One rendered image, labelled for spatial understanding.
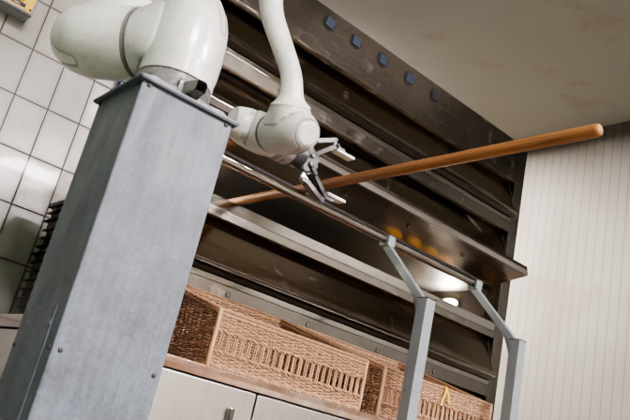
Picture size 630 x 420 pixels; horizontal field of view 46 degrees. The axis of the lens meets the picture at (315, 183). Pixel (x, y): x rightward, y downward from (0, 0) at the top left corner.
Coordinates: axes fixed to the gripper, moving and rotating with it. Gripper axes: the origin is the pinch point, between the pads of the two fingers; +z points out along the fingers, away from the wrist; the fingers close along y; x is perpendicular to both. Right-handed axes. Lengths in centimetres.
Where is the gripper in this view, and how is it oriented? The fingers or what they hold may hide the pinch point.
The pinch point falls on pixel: (344, 179)
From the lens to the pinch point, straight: 215.3
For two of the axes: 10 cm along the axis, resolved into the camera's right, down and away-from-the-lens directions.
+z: 7.4, 3.8, 5.5
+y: -2.2, 9.2, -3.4
